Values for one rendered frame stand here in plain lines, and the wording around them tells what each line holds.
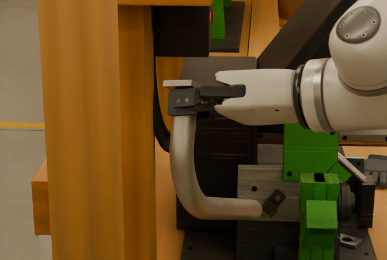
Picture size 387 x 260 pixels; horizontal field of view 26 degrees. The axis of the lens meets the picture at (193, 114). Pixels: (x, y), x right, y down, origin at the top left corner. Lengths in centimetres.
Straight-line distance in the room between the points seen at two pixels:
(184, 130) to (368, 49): 28
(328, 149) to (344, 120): 86
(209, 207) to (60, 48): 28
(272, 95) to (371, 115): 11
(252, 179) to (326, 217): 34
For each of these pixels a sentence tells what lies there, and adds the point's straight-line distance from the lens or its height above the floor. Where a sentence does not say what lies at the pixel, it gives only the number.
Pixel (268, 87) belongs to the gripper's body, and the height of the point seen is 149.
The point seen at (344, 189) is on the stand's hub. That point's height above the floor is 115.
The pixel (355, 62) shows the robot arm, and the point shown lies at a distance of 85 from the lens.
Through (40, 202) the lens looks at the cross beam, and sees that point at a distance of 128.
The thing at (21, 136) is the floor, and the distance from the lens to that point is 532.
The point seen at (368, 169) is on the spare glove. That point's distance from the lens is 228.
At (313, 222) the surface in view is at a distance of 149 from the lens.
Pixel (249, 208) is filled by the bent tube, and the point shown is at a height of 127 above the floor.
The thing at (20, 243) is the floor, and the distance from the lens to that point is 396.
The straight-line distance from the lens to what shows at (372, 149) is 249.
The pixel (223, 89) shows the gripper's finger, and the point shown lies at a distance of 96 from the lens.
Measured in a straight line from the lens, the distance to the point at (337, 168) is 179.
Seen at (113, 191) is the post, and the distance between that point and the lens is 115.
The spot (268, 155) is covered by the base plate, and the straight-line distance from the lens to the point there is 240.
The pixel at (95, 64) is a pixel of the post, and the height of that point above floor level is 148.
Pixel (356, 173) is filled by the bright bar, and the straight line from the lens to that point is 196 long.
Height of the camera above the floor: 176
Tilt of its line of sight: 18 degrees down
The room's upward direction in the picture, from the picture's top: straight up
